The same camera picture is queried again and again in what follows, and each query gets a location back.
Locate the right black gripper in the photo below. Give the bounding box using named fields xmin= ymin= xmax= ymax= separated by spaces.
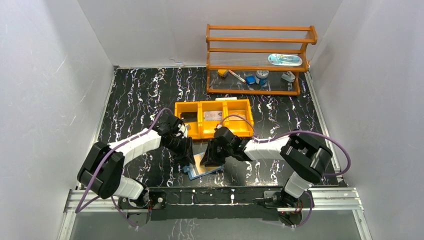
xmin=199 ymin=138 xmax=233 ymax=167

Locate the blue card holder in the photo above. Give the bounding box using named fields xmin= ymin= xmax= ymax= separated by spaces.
xmin=183 ymin=152 xmax=224 ymax=181

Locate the orange credit card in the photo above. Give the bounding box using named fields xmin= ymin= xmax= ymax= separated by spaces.
xmin=228 ymin=110 xmax=246 ymax=121
xmin=192 ymin=152 xmax=214 ymax=176

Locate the yellow three-compartment bin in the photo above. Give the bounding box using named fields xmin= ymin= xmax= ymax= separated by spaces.
xmin=174 ymin=99 xmax=254 ymax=140

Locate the orange wooden shelf rack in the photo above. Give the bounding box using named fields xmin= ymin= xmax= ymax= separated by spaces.
xmin=205 ymin=24 xmax=318 ymax=96

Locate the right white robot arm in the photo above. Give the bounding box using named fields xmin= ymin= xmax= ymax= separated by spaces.
xmin=200 ymin=126 xmax=333 ymax=207

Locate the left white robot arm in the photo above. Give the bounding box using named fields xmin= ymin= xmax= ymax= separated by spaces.
xmin=77 ymin=115 xmax=195 ymax=208

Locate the silver credit card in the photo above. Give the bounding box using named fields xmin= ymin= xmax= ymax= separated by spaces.
xmin=203 ymin=110 xmax=223 ymax=121

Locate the black credit card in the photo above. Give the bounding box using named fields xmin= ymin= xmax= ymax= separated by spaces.
xmin=180 ymin=112 xmax=198 ymax=122

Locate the white rectangular box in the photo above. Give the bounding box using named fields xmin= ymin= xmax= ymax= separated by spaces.
xmin=215 ymin=97 xmax=238 ymax=101

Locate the white marker pen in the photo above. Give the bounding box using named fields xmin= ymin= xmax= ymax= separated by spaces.
xmin=228 ymin=69 xmax=246 ymax=83

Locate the yellow sponge block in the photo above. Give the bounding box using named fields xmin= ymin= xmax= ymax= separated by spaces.
xmin=217 ymin=69 xmax=229 ymax=79

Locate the blue small box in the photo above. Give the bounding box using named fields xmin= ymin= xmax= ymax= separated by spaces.
xmin=245 ymin=75 xmax=256 ymax=85

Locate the grey tape dispenser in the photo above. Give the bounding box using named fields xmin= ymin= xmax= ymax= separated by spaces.
xmin=281 ymin=71 xmax=296 ymax=83

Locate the blue blister pack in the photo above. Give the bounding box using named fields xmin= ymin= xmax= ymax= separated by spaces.
xmin=267 ymin=53 xmax=303 ymax=67

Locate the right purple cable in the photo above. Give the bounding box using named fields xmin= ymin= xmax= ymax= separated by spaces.
xmin=216 ymin=113 xmax=352 ymax=229

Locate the purple cable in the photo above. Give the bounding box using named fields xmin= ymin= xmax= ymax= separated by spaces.
xmin=74 ymin=107 xmax=173 ymax=229
xmin=216 ymin=113 xmax=352 ymax=229

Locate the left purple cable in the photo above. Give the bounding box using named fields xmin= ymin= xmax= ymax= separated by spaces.
xmin=74 ymin=107 xmax=173 ymax=229

